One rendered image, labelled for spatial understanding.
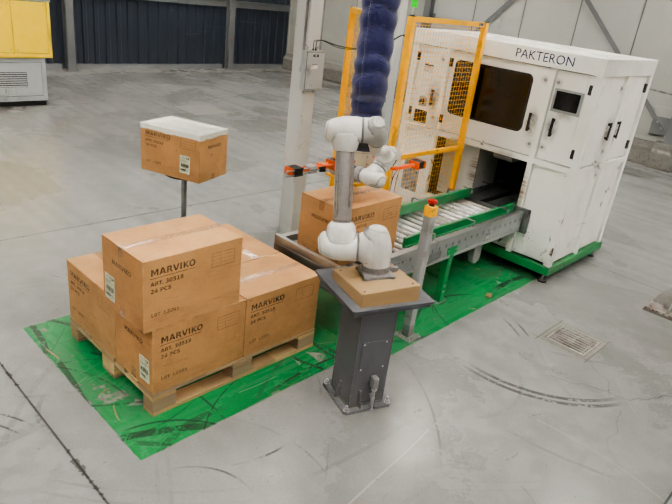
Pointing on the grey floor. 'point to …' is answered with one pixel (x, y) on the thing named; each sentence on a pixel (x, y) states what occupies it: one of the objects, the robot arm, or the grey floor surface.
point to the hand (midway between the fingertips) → (333, 163)
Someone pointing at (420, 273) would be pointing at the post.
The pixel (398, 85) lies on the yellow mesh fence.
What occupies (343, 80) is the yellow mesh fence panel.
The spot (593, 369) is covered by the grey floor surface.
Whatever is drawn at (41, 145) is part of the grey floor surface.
